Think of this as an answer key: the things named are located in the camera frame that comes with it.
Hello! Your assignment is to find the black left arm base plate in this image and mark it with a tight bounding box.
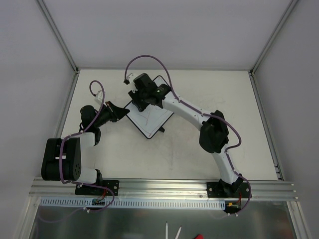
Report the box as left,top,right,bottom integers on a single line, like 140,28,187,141
75,179,120,197

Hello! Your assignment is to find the white slotted cable duct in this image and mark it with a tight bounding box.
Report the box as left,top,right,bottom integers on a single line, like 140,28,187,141
39,197,226,210

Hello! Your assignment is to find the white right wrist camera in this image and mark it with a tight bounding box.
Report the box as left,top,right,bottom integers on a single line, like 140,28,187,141
124,73,137,91

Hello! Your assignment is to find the aluminium frame post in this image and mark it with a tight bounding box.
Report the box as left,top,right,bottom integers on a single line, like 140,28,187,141
35,0,78,73
250,0,300,76

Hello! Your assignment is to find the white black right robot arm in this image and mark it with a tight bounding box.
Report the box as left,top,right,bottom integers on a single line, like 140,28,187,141
124,73,244,197

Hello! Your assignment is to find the red object at bottom edge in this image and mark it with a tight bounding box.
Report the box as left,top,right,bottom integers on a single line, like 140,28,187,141
194,234,204,239

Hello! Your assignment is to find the aluminium mounting rail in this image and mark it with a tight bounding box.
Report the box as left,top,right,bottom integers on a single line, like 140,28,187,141
29,177,299,201

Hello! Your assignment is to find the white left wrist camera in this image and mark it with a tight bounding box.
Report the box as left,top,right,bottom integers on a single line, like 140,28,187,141
95,91,104,104

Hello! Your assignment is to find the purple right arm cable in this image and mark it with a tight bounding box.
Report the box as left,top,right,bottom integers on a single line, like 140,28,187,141
123,54,253,217

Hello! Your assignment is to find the right aluminium frame post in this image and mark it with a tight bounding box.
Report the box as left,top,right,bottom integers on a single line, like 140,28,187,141
250,0,300,76

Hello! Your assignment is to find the left aluminium frame post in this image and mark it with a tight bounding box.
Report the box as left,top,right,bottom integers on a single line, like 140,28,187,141
35,0,78,73

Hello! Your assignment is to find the white stick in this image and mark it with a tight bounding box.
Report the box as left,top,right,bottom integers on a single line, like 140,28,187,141
165,222,168,239
174,226,182,239

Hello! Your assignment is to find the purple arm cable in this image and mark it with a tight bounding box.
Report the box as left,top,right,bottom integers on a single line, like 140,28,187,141
123,54,253,217
37,80,116,223

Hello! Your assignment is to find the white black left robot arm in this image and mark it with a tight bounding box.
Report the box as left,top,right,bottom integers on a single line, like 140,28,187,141
41,102,130,194

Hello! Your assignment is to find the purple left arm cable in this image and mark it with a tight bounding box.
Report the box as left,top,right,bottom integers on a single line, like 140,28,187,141
37,80,116,223

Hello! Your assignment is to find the white stick right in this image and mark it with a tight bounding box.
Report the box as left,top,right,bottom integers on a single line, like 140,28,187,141
174,226,182,239

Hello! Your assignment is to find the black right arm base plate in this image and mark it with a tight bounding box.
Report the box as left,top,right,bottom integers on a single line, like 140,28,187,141
206,182,251,199

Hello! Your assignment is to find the white stick left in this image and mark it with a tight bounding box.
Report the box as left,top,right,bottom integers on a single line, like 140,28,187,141
165,222,168,239

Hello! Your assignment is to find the small black-framed whiteboard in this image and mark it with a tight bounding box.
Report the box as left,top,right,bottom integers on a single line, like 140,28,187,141
125,76,173,139

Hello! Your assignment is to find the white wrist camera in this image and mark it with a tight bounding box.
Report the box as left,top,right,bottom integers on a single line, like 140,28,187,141
95,91,104,104
124,73,137,91

